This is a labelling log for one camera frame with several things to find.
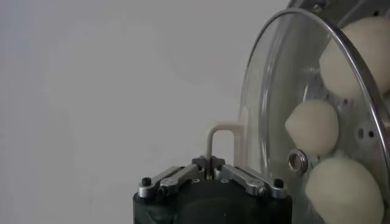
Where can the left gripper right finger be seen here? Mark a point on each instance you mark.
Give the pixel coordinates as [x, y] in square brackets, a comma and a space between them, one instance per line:
[246, 181]

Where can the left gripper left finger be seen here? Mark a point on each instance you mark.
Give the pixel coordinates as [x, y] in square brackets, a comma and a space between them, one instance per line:
[176, 179]

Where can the cream steamed baozi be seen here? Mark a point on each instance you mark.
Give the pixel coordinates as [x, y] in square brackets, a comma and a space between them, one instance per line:
[314, 128]
[344, 190]
[362, 54]

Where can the stainless steel steamer basket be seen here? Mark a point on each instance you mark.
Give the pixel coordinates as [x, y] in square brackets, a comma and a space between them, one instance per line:
[365, 134]

